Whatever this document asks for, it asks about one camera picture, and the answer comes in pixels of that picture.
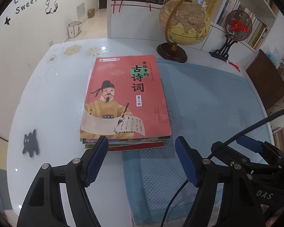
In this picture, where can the white box on floor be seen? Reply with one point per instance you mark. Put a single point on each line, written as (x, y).
(74, 29)

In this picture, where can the brown cardboard box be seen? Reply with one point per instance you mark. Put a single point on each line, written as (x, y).
(91, 13)

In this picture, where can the dark wooden cabinet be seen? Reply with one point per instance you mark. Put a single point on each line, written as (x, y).
(267, 81)

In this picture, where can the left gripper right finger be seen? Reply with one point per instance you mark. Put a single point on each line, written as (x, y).
(238, 206)

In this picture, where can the light blue table mat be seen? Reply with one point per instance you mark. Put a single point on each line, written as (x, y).
(205, 105)

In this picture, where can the yellow antique globe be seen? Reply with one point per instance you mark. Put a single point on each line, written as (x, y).
(183, 22)

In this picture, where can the round red flower fan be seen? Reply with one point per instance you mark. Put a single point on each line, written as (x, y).
(238, 25)

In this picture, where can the black fan stand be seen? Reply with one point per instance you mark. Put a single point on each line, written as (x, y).
(223, 52)

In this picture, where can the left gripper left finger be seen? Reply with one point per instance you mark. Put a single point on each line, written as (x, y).
(43, 203)

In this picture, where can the red tassel ornament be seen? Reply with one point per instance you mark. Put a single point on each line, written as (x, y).
(233, 65)

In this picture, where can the black cat sticker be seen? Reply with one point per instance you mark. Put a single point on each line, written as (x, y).
(30, 144)

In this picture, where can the red poetry book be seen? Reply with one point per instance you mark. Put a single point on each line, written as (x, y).
(125, 100)

